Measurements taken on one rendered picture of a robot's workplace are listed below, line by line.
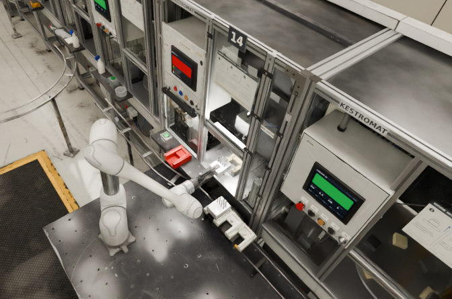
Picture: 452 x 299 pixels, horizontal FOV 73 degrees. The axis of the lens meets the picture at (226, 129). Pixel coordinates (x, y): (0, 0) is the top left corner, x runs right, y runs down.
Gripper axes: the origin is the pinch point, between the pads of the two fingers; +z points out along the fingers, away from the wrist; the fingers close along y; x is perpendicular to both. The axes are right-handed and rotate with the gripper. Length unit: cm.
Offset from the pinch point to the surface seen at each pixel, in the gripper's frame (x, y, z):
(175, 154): 34.5, -10.0, -8.4
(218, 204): -17.7, -10.6, -10.9
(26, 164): 178, -99, -96
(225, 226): -28.9, -19.9, -13.8
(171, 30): 52, 78, 4
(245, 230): -40.6, -16.9, -7.0
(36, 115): 249, -102, -63
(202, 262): -33, -35, -36
